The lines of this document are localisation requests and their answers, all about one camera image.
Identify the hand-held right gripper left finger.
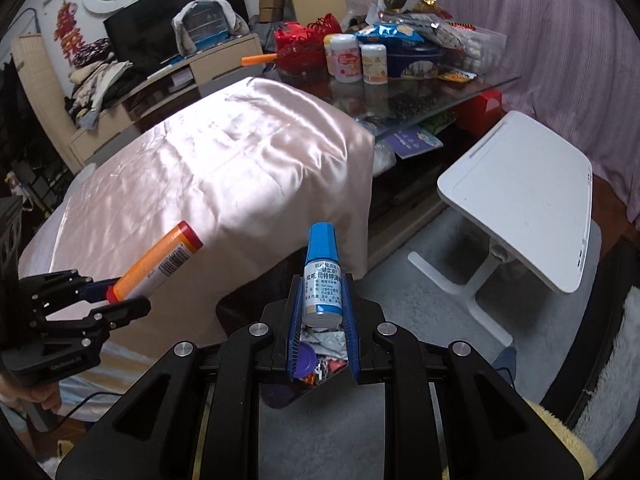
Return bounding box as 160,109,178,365
55,274,308,480

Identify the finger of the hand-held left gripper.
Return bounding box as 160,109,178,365
36,295,152,336
19,269,122,311

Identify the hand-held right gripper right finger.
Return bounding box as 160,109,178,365
342,272,585,480

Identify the silver wrapper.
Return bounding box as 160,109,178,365
305,327,347,361

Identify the white bottle with blue cap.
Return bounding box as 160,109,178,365
301,222,347,331

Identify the orange tube with red cap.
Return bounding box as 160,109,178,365
105,220,205,306

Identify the person's left hand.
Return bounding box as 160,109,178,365
0,374,64,415

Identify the grey rug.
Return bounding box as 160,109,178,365
257,204,607,480

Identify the pink satin tablecloth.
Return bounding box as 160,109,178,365
17,76,377,351

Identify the beige woven panel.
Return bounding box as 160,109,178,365
11,34,57,173

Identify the blue booklet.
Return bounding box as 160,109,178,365
389,126,446,159

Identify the pile of clothes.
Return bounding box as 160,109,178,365
64,57,147,130

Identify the beige television cabinet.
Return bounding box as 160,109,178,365
69,32,267,162

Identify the white side table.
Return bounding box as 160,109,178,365
406,110,597,349

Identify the black spotted cushion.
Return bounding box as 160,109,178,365
71,37,114,69

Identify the yellow fluffy blanket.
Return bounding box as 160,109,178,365
524,400,599,480

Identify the glass coffee table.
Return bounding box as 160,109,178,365
264,66,523,203

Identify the black chair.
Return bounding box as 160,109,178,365
541,236,640,438

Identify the red box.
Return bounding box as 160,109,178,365
454,90,504,137

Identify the small white bottle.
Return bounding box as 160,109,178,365
360,43,389,85

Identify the white fluffy throw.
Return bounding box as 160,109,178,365
574,284,640,458

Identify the white bottle with pink label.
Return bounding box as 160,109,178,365
330,33,364,84

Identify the black television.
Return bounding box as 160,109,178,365
102,0,252,67

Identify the blue cookie tin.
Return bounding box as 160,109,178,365
386,44,447,82

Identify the white bottle with yellow label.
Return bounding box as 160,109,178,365
323,34,342,79

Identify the white blue pet cage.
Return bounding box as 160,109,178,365
171,0,251,57

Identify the red plastic basket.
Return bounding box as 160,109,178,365
272,12,345,77

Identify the blue and white bird cage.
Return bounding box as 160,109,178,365
182,1,232,47

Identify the blue spotted snack bag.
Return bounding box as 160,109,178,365
354,22,432,47

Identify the clear plastic box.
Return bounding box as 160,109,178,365
437,22,507,75

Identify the pile of snack packets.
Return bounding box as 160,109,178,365
345,0,478,51

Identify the purple curtain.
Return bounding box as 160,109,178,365
360,0,640,211

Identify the black cable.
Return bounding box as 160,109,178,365
50,391,128,428

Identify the red wall decoration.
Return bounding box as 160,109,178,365
52,0,85,68

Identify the orange handled tool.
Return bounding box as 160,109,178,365
240,52,279,68

